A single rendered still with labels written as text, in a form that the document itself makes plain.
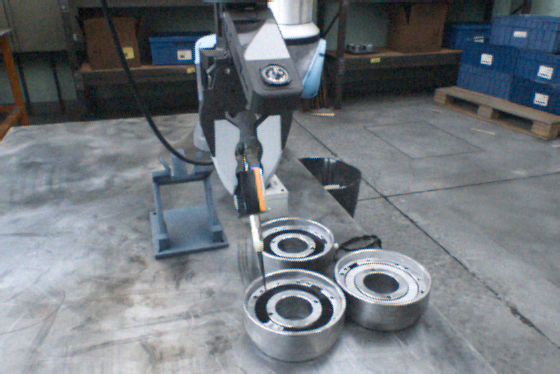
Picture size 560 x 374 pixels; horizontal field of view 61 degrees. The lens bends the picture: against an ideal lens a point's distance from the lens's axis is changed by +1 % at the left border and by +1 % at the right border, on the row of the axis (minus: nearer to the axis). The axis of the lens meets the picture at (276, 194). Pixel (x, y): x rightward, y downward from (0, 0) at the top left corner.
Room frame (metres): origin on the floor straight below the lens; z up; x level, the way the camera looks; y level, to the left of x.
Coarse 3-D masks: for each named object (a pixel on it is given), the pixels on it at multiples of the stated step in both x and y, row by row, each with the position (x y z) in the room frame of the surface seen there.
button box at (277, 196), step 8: (272, 184) 0.66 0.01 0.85; (280, 184) 0.66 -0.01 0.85; (272, 192) 0.63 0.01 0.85; (280, 192) 0.63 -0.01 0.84; (272, 200) 0.63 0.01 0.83; (280, 200) 0.63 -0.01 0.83; (272, 208) 0.63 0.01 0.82; (280, 208) 0.63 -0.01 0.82; (264, 216) 0.62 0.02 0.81; (272, 216) 0.63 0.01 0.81; (280, 216) 0.63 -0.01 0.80
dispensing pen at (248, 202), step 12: (240, 144) 0.49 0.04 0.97; (240, 156) 0.49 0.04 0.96; (240, 180) 0.45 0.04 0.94; (252, 180) 0.46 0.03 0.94; (240, 192) 0.45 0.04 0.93; (252, 192) 0.45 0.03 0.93; (240, 204) 0.46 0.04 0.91; (252, 204) 0.44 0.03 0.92; (240, 216) 0.45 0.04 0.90; (252, 216) 0.45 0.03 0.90; (252, 228) 0.44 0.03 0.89; (252, 240) 0.44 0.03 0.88; (264, 276) 0.42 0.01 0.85
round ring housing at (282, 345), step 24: (264, 288) 0.42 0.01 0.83; (336, 288) 0.40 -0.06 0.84; (288, 312) 0.41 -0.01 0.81; (312, 312) 0.39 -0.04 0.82; (336, 312) 0.38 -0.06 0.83; (264, 336) 0.34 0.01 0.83; (288, 336) 0.33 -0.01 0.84; (312, 336) 0.34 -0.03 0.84; (336, 336) 0.35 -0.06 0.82; (288, 360) 0.34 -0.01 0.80
